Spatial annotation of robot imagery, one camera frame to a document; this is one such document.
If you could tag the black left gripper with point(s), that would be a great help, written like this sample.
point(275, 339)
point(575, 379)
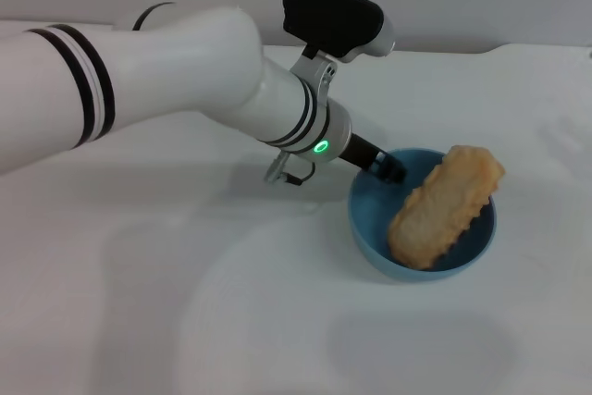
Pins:
point(361, 152)

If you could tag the blue bowl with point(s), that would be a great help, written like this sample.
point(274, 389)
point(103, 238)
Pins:
point(370, 219)

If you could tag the orange striped bread loaf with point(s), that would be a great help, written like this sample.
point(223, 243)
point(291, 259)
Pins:
point(444, 207)

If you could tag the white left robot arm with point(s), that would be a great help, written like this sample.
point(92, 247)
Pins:
point(152, 90)

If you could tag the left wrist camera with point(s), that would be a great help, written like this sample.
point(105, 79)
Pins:
point(337, 20)

